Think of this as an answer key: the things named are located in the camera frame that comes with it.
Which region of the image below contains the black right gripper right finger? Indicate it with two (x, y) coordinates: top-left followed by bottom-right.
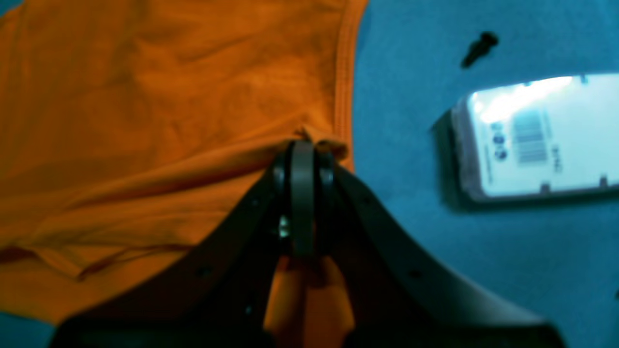
(315, 150), (565, 348)

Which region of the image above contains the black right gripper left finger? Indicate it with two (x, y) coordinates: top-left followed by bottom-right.
(50, 141), (315, 348)

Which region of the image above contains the orange t-shirt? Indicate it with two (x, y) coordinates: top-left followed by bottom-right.
(1, 0), (367, 324)

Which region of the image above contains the blue table cloth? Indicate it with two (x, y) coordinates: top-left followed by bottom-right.
(1, 0), (618, 348)

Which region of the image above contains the white phone box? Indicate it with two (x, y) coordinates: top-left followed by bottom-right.
(450, 73), (619, 203)

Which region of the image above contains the small black screw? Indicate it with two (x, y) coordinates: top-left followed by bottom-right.
(460, 31), (499, 69)

